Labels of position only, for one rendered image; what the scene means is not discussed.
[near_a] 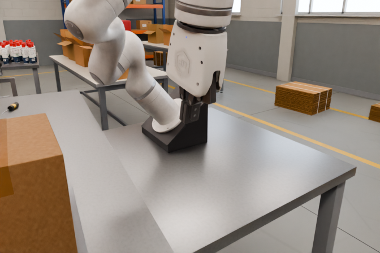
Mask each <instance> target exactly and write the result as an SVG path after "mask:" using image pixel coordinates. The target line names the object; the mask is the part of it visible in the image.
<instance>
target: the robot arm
mask: <svg viewBox="0 0 380 253"><path fill-rule="evenodd" d="M131 2H132V0H72V2H71V3H70V4H69V5H68V6H67V8H66V10H65V13H64V23H65V25H66V27H67V29H68V31H69V32H70V33H71V34H72V35H73V36H74V37H76V38H77V39H79V40H81V41H83V42H86V43H91V44H94V46H93V49H92V52H91V54H90V58H89V62H88V69H89V73H90V75H91V77H92V78H93V79H94V80H95V81H96V82H98V83H99V84H101V85H111V84H113V83H114V82H116V81H117V80H118V79H119V78H120V77H121V75H122V74H124V73H125V71H126V70H127V69H128V68H129V70H128V76H127V81H126V85H125V89H126V91H127V93H128V94H129V95H130V96H131V97H132V98H133V99H134V100H135V101H136V102H137V103H138V104H139V105H140V106H141V107H142V108H143V109H144V110H145V111H146V112H147V113H148V114H149V115H150V116H151V117H152V118H153V122H152V127H153V129H154V130H155V131H156V132H158V133H166V132H168V131H170V130H172V129H174V128H175V127H176V126H177V125H179V124H180V122H181V121H183V123H184V124H188V123H191V122H194V121H197V120H198V118H199V113H200V106H201V103H206V104H212V103H215V102H216V93H217V92H219V91H220V90H221V87H222V83H223V78H224V72H225V66H226V56H227V32H225V31H226V26H227V25H229V24H230V21H231V15H232V9H233V5H234V0H175V12H174V17H175V18H176V19H177V20H175V22H174V26H173V28H172V32H171V37H170V43H169V50H168V55H167V64H166V73H167V75H168V77H169V78H170V79H172V80H173V81H174V82H175V83H177V84H178V86H179V97H180V99H172V98H171V97H170V96H169V95H168V94H167V93H166V92H165V90H164V89H163V88H162V87H161V86H160V84H159V83H158V82H156V80H155V79H154V78H153V77H152V76H151V75H150V73H149V72H148V70H147V68H146V65H145V52H144V47H143V43H142V42H141V40H140V39H139V38H138V36H137V35H136V34H134V33H132V32H130V31H127V30H125V28H124V24H123V22H122V21H121V20H120V19H119V18H118V15H119V14H120V13H121V12H122V11H123V10H124V9H125V8H126V7H127V6H128V5H129V4H130V3H131Z"/></svg>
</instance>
